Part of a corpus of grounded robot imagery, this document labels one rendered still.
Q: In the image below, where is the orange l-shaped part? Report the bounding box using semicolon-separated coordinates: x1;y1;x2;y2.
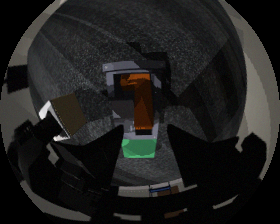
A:
120;73;155;129

